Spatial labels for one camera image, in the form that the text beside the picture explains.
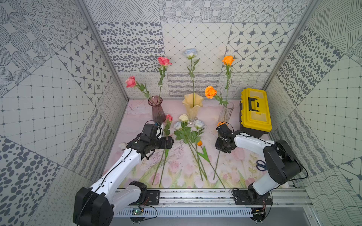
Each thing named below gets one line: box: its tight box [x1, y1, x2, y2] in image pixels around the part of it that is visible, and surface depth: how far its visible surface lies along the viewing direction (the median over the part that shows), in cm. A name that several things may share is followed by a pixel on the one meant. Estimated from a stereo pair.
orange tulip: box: [197, 140, 227, 190], surface depth 90 cm
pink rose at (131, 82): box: [125, 75, 151, 99], surface depth 83 cm
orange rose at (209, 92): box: [204, 86, 218, 99], surface depth 79 cm
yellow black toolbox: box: [239, 88, 273, 138], surface depth 91 cm
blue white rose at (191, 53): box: [183, 48, 200, 108], surface depth 89 cm
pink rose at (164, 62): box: [157, 56, 173, 97], surface depth 83 cm
